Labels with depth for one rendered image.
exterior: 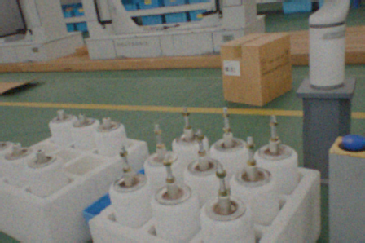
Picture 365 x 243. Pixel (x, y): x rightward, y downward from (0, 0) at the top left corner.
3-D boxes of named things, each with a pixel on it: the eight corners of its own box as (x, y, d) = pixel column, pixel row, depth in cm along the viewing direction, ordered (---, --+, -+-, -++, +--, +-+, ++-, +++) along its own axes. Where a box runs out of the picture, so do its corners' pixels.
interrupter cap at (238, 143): (242, 138, 95) (242, 135, 95) (246, 151, 88) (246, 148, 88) (213, 142, 96) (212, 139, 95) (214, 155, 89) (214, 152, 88)
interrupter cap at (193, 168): (227, 170, 81) (226, 166, 81) (197, 180, 79) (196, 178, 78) (210, 157, 88) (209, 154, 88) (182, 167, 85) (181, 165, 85)
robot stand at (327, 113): (306, 161, 129) (305, 77, 118) (354, 166, 122) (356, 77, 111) (298, 183, 117) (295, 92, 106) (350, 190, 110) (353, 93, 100)
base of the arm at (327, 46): (312, 80, 115) (311, 23, 109) (345, 80, 110) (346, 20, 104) (307, 90, 107) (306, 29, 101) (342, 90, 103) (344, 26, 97)
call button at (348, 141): (345, 142, 72) (345, 132, 72) (367, 145, 70) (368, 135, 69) (339, 151, 70) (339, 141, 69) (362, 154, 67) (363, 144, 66)
